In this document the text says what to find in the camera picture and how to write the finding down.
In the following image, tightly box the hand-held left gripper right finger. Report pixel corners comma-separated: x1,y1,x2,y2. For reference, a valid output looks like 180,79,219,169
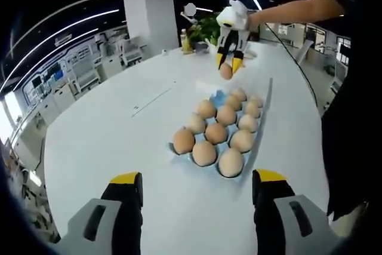
252,168,340,255

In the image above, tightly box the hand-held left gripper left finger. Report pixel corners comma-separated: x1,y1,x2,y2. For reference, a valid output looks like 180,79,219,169
58,171,144,255

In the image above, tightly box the single brown egg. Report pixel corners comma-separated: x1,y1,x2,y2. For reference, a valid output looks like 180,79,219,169
219,63,233,81

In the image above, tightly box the blue egg tray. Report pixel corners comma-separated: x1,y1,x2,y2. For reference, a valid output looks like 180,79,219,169
168,89,263,181

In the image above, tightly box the group of brown eggs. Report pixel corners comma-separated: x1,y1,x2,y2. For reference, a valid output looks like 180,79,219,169
172,87,265,178

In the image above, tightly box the person's right hand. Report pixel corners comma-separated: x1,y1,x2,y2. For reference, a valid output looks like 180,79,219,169
246,11,262,33

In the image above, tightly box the small grey object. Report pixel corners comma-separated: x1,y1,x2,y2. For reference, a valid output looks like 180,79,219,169
193,42,210,56

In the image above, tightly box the green potted plant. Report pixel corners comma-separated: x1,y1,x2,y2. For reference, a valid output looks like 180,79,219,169
189,16,224,47

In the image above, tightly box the yellow drink bottle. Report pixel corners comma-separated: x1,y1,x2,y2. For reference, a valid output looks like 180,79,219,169
180,29,192,55

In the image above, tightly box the white table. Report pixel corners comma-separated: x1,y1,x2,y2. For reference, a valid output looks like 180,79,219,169
43,41,338,255

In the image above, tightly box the white square pillar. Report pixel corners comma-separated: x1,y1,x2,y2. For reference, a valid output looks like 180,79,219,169
123,0,180,59

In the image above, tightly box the white office chair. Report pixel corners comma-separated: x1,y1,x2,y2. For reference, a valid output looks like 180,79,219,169
73,63,101,91
121,38,150,66

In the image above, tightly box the person's dark clothed body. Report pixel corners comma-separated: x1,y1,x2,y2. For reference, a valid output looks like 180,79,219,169
321,0,382,223

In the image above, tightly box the white lab cabinet row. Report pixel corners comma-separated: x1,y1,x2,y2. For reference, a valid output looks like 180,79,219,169
11,39,105,148

